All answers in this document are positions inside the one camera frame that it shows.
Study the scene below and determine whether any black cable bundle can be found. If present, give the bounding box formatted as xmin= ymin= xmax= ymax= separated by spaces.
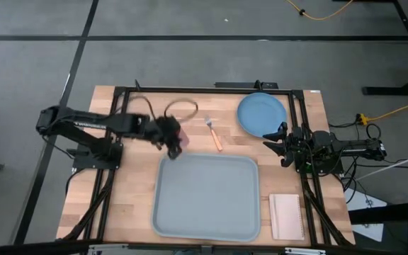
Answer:
xmin=341 ymin=155 xmax=408 ymax=205

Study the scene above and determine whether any fork with orange handle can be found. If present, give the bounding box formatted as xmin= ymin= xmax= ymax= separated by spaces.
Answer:
xmin=203 ymin=115 xmax=224 ymax=152

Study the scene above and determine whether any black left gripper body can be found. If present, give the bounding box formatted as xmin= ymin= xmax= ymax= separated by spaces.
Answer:
xmin=143 ymin=115 xmax=183 ymax=150

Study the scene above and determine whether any white paper sheet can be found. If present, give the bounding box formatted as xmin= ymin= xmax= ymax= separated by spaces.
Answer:
xmin=344 ymin=187 xmax=388 ymax=244

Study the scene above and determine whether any yellow cable with yellow plug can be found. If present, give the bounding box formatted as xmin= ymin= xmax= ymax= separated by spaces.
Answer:
xmin=358 ymin=96 xmax=408 ymax=126

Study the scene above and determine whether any black desk leg frame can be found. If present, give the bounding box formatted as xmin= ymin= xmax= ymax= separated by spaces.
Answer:
xmin=333 ymin=0 xmax=408 ymax=96

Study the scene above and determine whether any black coiled cable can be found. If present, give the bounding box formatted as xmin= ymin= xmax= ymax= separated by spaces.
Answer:
xmin=365 ymin=123 xmax=385 ymax=141

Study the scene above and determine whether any yellow cable with black knot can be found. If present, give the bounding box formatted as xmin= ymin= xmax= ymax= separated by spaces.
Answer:
xmin=284 ymin=0 xmax=354 ymax=21

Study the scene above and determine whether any grey plastic tray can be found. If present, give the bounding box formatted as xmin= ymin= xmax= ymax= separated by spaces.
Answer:
xmin=150 ymin=152 xmax=261 ymax=243

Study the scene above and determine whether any white cable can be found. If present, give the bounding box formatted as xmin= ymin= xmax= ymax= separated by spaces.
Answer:
xmin=356 ymin=147 xmax=408 ymax=181

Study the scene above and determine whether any blue plate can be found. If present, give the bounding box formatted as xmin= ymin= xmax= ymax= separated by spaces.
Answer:
xmin=237 ymin=91 xmax=288 ymax=139

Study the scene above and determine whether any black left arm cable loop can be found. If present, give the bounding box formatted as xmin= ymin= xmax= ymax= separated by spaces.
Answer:
xmin=125 ymin=94 xmax=200 ymax=125

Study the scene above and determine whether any pink ribbed cup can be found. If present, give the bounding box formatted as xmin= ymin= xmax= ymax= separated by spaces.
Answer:
xmin=178 ymin=127 xmax=191 ymax=148

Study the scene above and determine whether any black aluminium rig frame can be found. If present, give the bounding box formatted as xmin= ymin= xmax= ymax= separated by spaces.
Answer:
xmin=57 ymin=79 xmax=356 ymax=249

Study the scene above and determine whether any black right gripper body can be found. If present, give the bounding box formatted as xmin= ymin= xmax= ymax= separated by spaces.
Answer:
xmin=278 ymin=122 xmax=302 ymax=168

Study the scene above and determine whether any silver metal bracket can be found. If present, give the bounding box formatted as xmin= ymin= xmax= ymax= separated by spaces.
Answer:
xmin=87 ymin=243 xmax=129 ymax=255
xmin=284 ymin=246 xmax=327 ymax=255

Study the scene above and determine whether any pink spiral notebook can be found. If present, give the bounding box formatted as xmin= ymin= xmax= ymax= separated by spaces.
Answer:
xmin=268 ymin=193 xmax=305 ymax=241

